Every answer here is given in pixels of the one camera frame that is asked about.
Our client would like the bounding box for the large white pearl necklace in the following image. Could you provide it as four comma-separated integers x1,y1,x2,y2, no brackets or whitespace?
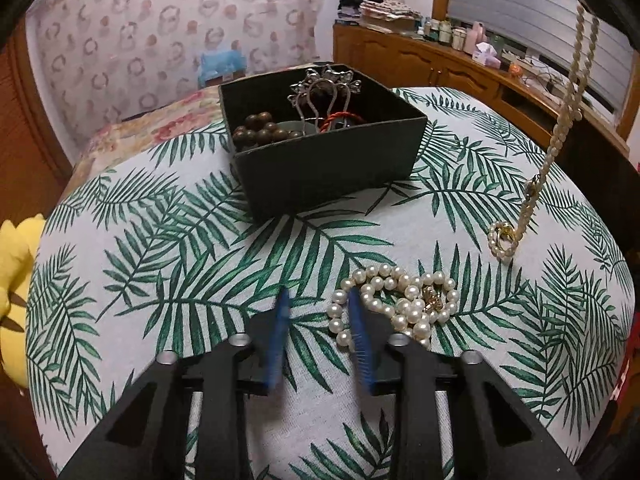
326,263,460,352

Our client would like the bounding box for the small cream pearl strand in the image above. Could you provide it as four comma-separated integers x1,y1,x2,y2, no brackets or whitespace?
487,3,600,262

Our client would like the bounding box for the brown wooden bead bracelet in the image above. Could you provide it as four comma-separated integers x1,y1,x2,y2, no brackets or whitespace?
231,110,305,151

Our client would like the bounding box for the red braided cord bracelet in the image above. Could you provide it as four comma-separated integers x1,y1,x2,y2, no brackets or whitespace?
318,109,366,135

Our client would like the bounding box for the silver ornate hair pin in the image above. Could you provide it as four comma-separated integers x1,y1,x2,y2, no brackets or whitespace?
288,65,364,136

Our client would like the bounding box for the black jewelry box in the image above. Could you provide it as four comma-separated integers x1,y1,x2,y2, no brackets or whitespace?
219,64,427,221

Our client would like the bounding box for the palm leaf print cloth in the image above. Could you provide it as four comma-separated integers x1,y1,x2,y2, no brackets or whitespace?
26,88,636,479

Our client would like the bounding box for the yellow Pikachu plush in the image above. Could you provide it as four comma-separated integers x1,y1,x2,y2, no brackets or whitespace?
0,214,46,389

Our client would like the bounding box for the floral bed quilt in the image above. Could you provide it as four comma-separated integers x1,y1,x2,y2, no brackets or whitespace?
68,86,221,186

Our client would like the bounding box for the wooden louvered wardrobe door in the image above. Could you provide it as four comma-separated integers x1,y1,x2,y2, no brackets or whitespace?
0,20,72,223

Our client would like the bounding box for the pink tissue box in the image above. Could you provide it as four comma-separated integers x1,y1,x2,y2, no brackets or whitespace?
472,42,501,70

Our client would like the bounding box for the blue plush toy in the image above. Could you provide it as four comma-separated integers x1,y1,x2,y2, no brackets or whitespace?
198,50,247,88

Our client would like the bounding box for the wooden sideboard cabinet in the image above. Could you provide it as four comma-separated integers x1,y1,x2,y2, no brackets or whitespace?
331,22,630,162

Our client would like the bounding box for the patterned pink curtain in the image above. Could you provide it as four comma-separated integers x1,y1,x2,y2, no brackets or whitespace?
28,0,323,145

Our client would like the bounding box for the grey window blind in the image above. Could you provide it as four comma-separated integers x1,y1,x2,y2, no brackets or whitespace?
448,0,634,110

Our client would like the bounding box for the stack of folded fabrics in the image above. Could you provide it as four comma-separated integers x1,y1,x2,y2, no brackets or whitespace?
335,0,422,34

